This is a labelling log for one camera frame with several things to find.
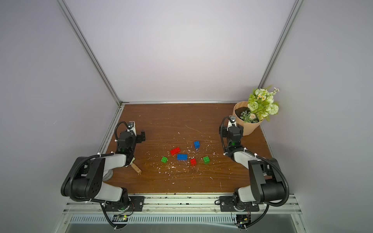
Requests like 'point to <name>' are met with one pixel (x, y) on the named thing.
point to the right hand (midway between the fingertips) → (231, 122)
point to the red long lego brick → (175, 151)
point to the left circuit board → (120, 218)
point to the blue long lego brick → (182, 157)
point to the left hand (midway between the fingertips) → (137, 129)
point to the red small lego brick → (193, 162)
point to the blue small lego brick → (196, 144)
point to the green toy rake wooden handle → (136, 168)
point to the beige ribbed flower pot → (250, 121)
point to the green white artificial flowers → (261, 105)
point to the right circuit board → (242, 220)
